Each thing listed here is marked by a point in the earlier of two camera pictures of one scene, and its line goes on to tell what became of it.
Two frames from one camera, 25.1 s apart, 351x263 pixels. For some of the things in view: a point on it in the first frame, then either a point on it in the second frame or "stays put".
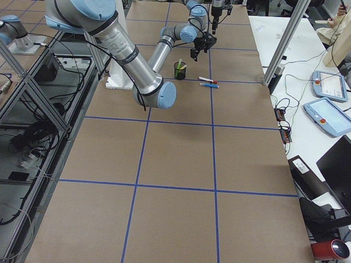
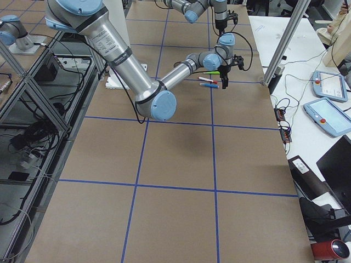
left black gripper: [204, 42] to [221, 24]
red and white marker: [207, 79] stays put
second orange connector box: [285, 136] stays put
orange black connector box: [279, 114] stays put
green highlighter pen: [179, 64] to [212, 72]
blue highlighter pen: [209, 85] stays put
